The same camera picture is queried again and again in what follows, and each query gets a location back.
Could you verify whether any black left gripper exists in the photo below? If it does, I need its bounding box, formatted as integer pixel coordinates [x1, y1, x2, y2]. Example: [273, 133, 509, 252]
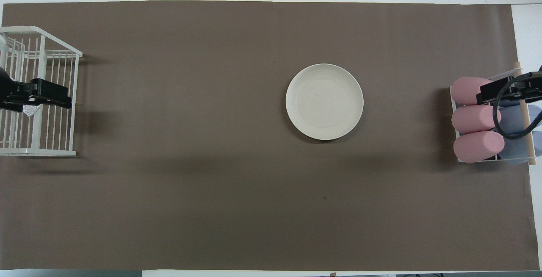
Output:
[0, 67, 72, 111]

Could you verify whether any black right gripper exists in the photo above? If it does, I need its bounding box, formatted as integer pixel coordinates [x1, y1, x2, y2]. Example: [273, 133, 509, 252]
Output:
[476, 72, 542, 105]

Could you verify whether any cream round plate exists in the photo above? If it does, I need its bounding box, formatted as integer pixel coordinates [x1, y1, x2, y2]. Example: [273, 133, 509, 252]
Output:
[285, 64, 364, 141]

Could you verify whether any pink cup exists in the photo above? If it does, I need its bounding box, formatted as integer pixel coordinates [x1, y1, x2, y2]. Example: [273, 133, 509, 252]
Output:
[450, 77, 494, 105]
[453, 130, 505, 163]
[451, 105, 502, 134]

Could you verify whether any white cup holder rack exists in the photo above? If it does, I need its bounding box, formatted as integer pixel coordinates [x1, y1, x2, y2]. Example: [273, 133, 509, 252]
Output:
[450, 62, 538, 166]

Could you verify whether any brown table mat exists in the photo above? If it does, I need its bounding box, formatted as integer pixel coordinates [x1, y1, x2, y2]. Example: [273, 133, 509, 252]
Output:
[0, 1, 540, 271]

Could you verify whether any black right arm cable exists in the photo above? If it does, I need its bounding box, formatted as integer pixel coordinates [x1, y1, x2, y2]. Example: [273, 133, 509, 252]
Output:
[492, 73, 542, 140]

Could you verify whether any white wire dish rack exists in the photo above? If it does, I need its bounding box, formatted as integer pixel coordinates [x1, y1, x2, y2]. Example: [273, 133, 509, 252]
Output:
[0, 26, 83, 157]

